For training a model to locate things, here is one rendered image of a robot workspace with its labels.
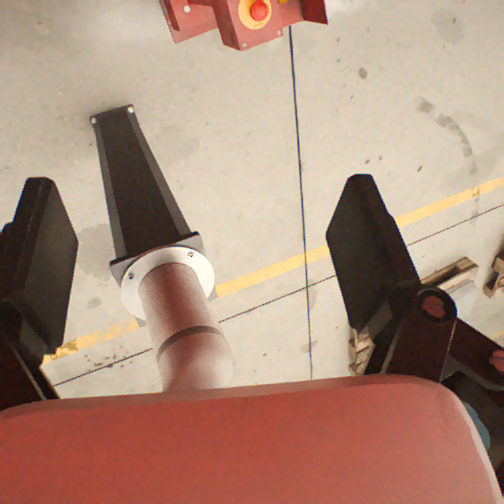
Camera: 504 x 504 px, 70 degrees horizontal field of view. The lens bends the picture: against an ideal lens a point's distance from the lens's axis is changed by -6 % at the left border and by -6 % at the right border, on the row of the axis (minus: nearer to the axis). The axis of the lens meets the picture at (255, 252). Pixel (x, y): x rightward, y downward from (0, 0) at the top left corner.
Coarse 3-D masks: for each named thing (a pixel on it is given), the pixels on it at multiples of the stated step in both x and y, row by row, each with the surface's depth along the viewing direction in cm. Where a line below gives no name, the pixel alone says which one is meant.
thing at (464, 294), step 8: (456, 288) 299; (464, 288) 298; (472, 288) 296; (456, 296) 293; (464, 296) 294; (472, 296) 300; (456, 304) 296; (464, 304) 302; (472, 304) 309; (464, 312) 311; (464, 320) 321
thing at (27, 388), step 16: (0, 336) 7; (0, 352) 7; (16, 352) 7; (0, 368) 7; (16, 368) 7; (0, 384) 7; (16, 384) 7; (32, 384) 7; (48, 384) 9; (0, 400) 7; (16, 400) 7; (32, 400) 7
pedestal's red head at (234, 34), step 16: (224, 0) 71; (240, 0) 71; (272, 0) 74; (304, 0) 81; (320, 0) 76; (224, 16) 76; (272, 16) 76; (288, 16) 84; (304, 16) 84; (320, 16) 79; (224, 32) 81; (240, 32) 75; (256, 32) 76; (272, 32) 77; (240, 48) 77
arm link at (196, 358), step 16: (176, 336) 58; (192, 336) 58; (208, 336) 59; (224, 336) 63; (160, 352) 59; (176, 352) 56; (192, 352) 56; (208, 352) 56; (224, 352) 58; (160, 368) 58; (176, 368) 54; (192, 368) 54; (208, 368) 56; (224, 368) 57; (176, 384) 52; (192, 384) 54; (208, 384) 56; (224, 384) 59
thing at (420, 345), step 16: (432, 288) 9; (416, 304) 9; (432, 304) 9; (448, 304) 9; (400, 320) 9; (416, 320) 9; (432, 320) 9; (448, 320) 9; (400, 336) 8; (416, 336) 8; (432, 336) 9; (448, 336) 9; (384, 352) 11; (400, 352) 8; (416, 352) 8; (432, 352) 8; (368, 368) 10; (384, 368) 8; (400, 368) 8; (416, 368) 8; (432, 368) 8
